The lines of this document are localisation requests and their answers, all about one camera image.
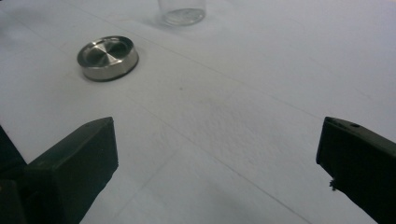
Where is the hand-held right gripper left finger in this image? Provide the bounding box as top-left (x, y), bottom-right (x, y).
top-left (22, 116), bottom-right (120, 224)

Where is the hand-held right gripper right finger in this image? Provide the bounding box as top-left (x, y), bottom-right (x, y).
top-left (316, 116), bottom-right (396, 224)

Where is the round stainless steel lid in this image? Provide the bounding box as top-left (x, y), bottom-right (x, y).
top-left (77, 35), bottom-right (140, 83)

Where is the clear glass jar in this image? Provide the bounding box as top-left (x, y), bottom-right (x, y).
top-left (157, 0), bottom-right (207, 27)

